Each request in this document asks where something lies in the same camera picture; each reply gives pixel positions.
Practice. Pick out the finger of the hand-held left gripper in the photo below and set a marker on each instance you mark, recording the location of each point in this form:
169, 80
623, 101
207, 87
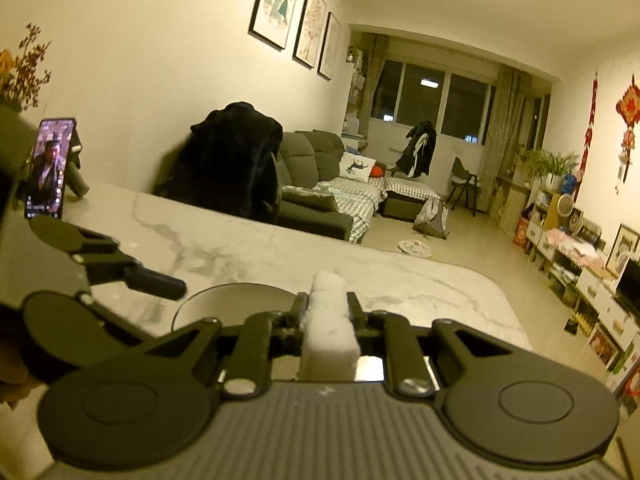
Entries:
107, 317
155, 282

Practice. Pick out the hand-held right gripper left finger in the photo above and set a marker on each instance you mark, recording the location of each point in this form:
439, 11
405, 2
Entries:
300, 317

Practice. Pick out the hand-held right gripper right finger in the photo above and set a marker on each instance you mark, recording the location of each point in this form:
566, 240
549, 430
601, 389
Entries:
356, 317

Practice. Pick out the white sponge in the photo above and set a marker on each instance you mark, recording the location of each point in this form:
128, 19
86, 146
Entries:
327, 330

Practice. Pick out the yellow bowl white inside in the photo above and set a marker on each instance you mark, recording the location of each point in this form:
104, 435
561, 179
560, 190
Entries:
225, 302

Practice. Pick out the plaid sofa cover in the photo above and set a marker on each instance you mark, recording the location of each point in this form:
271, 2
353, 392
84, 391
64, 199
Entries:
355, 200

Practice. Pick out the grey white bag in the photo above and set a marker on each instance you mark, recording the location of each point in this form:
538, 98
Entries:
431, 220

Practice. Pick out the black phone stand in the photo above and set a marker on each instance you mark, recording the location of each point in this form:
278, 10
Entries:
79, 182

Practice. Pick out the black coat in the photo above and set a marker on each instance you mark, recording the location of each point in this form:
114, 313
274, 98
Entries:
225, 160

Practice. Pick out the orange cushion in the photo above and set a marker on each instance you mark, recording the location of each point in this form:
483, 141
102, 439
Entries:
376, 171

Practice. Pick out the black smartphone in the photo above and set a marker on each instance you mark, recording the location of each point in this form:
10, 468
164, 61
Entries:
50, 170

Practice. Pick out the white deer print pillow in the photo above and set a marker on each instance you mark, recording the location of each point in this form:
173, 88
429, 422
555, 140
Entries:
357, 166

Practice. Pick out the grey sofa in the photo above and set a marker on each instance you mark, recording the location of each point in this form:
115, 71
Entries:
305, 155

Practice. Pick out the dark wooden chair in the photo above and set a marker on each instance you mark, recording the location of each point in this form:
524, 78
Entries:
462, 177

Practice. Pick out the black and white jacket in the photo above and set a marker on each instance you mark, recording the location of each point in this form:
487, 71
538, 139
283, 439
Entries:
417, 152

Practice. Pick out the wooden shelf unit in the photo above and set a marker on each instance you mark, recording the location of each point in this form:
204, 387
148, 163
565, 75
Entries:
515, 205

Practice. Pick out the pink cloth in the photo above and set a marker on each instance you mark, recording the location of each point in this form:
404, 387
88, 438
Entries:
575, 250

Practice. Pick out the large window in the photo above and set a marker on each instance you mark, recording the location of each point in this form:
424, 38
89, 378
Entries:
435, 100

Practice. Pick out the round white fan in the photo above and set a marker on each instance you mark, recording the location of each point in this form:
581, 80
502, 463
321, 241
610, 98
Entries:
563, 205

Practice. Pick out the white low cabinet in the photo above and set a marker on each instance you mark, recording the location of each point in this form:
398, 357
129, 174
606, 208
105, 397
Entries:
595, 300

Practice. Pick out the potted green plant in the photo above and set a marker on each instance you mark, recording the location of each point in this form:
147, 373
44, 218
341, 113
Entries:
547, 165

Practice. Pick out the orange flower bouquet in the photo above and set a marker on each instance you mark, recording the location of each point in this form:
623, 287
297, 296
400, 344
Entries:
27, 70

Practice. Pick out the blue plush toy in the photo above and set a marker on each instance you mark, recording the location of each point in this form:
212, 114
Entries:
571, 182

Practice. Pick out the framed portrait picture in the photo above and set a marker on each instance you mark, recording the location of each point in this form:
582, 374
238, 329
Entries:
622, 247

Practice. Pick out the framed pink tree print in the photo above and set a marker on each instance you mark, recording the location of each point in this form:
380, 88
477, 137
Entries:
310, 25

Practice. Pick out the framed teal plant print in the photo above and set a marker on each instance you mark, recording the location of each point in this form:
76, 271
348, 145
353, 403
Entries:
275, 5

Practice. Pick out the red knot ornament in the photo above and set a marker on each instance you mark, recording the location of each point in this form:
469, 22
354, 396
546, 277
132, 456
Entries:
629, 110

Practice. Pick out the framed pale wall print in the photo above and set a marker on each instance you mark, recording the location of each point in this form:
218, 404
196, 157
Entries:
329, 45

